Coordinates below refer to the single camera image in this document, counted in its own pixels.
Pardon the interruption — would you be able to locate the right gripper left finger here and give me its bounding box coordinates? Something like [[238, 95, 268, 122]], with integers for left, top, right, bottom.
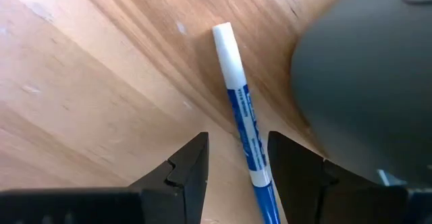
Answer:
[[0, 132, 210, 224]]

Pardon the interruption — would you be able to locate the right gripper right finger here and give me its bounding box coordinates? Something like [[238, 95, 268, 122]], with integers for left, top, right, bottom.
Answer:
[[267, 130, 410, 224]]

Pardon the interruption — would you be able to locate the blue dry-erase marker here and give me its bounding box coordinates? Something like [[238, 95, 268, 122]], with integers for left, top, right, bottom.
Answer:
[[211, 22, 281, 224]]

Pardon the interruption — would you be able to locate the teal plastic bin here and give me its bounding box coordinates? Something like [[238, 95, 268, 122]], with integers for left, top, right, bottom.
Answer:
[[290, 0, 432, 188]]

